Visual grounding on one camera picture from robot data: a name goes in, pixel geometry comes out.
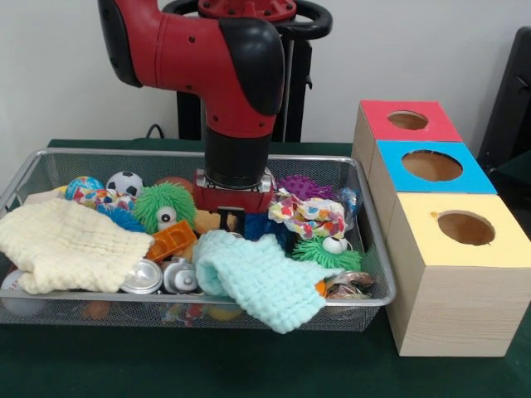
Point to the dark green side cloth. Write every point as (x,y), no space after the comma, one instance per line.
(518,163)

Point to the large green puffer toy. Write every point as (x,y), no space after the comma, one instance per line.
(166,203)

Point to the small green puffer toy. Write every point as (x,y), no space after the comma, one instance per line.
(315,255)

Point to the cream knitted cloth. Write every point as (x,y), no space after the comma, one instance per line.
(70,244)

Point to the orange plastic toy crate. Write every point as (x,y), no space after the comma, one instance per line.
(172,240)

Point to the wooden box with three holes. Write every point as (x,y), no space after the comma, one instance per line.
(456,298)

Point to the dark green table cloth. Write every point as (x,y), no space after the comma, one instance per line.
(207,365)

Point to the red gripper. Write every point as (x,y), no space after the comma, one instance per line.
(236,200)

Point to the black upright panel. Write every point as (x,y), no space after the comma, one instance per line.
(510,103)

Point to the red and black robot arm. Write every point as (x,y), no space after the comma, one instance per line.
(186,54)

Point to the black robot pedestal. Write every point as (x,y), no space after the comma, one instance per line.
(298,83)

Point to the black and white soccer ball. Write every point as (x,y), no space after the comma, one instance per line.
(124,182)

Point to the mint green knitted cloth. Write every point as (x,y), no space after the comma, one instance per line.
(265,278)

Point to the small orange basketball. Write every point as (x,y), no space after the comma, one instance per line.
(320,288)

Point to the globe print ball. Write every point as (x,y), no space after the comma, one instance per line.
(83,186)

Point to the clear plastic packet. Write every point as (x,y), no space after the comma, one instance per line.
(350,207)

